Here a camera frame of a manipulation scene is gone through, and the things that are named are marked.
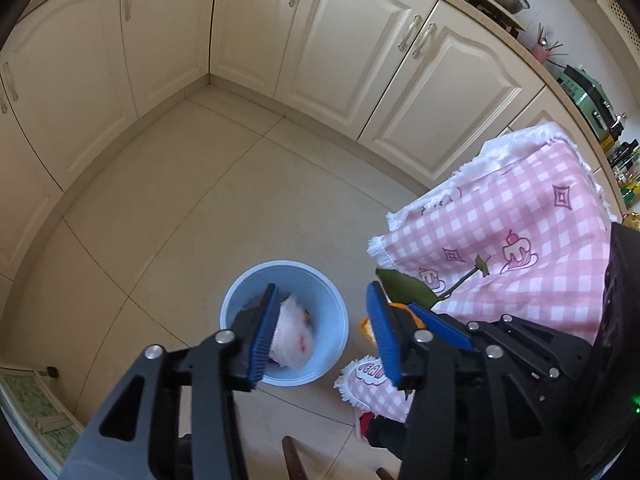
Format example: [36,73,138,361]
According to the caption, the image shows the person's dark trouser leg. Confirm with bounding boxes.
[367,417,416,461]

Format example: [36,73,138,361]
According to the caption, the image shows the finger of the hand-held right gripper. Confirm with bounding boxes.
[407,303,593,441]

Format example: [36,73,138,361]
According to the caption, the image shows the white plastic bag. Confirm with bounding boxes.
[270,295,318,368]

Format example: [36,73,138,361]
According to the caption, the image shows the cream kitchen cabinets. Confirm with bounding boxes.
[0,0,621,281]

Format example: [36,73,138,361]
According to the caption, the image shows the green patterned mat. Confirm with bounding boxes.
[0,367,86,461]

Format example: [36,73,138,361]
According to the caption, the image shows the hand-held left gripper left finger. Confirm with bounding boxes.
[61,283,282,480]

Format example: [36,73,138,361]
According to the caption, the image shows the green leaf with stem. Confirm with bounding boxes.
[376,255,493,311]

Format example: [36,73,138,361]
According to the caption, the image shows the row of condiment bottles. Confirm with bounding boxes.
[597,112,640,216]

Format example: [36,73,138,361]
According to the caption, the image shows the pink checked tablecloth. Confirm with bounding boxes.
[335,122,621,423]

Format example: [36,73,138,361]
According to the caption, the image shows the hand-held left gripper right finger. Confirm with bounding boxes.
[366,281,567,480]

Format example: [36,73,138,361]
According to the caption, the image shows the light blue plastic bin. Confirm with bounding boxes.
[220,260,350,387]

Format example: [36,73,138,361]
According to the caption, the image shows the white radiator cover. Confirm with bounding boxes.
[567,0,640,56]

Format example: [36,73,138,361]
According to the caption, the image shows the green kitchen appliance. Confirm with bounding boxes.
[554,64,625,136]

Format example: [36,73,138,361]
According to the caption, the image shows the red white slipper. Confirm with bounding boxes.
[356,409,381,443]

